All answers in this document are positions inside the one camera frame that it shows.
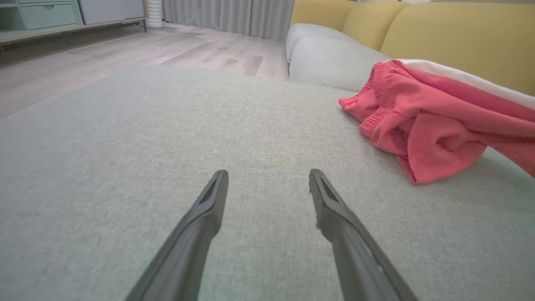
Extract red shorts with white stripe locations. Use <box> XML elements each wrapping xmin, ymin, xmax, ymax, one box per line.
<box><xmin>339</xmin><ymin>59</ymin><xmax>535</xmax><ymax>185</ymax></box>

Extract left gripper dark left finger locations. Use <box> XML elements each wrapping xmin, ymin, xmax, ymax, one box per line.
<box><xmin>125</xmin><ymin>169</ymin><xmax>229</xmax><ymax>301</ymax></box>

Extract white ribbed cylinder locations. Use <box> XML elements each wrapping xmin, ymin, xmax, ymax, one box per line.
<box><xmin>146</xmin><ymin>0</ymin><xmax>164</xmax><ymax>29</ymax></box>

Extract yellow sofa back cushion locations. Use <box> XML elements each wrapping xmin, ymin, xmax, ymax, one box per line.
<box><xmin>290</xmin><ymin>0</ymin><xmax>358</xmax><ymax>33</ymax></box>
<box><xmin>380</xmin><ymin>2</ymin><xmax>535</xmax><ymax>97</ymax></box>
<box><xmin>342</xmin><ymin>1</ymin><xmax>410</xmax><ymax>51</ymax></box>

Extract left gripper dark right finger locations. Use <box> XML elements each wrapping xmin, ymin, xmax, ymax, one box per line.
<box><xmin>308</xmin><ymin>168</ymin><xmax>419</xmax><ymax>301</ymax></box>

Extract grey curtain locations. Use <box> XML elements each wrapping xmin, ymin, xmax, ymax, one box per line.
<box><xmin>162</xmin><ymin>0</ymin><xmax>296</xmax><ymax>41</ymax></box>

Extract grey sofa seat cushion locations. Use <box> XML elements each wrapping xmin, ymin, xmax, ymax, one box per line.
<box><xmin>285</xmin><ymin>23</ymin><xmax>360</xmax><ymax>63</ymax></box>
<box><xmin>288</xmin><ymin>36</ymin><xmax>392</xmax><ymax>93</ymax></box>

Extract mint green drawer cabinet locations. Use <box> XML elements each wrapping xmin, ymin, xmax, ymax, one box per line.
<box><xmin>0</xmin><ymin>0</ymin><xmax>84</xmax><ymax>32</ymax></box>

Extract white cabinet box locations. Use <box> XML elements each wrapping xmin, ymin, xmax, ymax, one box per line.
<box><xmin>78</xmin><ymin>0</ymin><xmax>146</xmax><ymax>25</ymax></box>

